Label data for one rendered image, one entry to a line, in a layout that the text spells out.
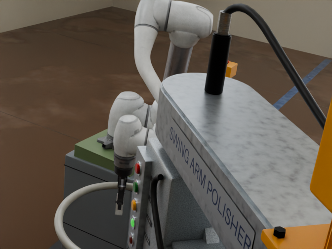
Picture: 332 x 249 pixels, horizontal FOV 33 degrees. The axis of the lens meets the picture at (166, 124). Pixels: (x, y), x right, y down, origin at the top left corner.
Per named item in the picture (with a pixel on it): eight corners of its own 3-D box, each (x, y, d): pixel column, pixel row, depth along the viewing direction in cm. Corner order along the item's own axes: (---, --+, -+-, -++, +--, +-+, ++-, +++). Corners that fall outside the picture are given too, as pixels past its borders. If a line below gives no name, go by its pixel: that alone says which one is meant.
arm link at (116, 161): (113, 156, 214) (111, 169, 217) (136, 158, 215) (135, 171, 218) (114, 145, 223) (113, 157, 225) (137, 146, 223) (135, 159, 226)
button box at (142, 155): (145, 261, 138) (156, 160, 126) (134, 262, 137) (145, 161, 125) (137, 242, 144) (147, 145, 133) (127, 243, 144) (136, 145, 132)
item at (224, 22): (225, 95, 118) (238, 14, 111) (208, 95, 117) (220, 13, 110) (218, 88, 122) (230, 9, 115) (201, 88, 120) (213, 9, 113)
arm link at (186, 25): (145, 120, 288) (186, 127, 289) (142, 142, 276) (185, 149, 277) (169, -9, 234) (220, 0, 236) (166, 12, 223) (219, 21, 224)
